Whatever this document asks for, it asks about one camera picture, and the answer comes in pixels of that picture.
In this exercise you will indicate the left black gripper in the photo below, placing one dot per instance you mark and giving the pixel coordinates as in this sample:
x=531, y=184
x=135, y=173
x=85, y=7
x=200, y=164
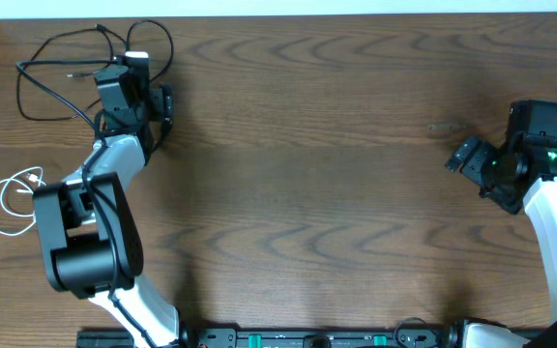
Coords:
x=165, y=106

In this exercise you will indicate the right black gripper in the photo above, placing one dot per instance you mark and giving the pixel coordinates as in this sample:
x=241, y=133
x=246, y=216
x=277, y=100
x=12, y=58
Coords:
x=473, y=166

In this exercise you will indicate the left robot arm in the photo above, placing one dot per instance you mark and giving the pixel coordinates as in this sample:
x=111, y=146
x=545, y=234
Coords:
x=89, y=241

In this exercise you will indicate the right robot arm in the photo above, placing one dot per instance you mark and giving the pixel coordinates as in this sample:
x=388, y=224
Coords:
x=519, y=176

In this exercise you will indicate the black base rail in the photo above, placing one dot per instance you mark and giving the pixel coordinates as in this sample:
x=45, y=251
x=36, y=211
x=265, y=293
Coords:
x=410, y=334

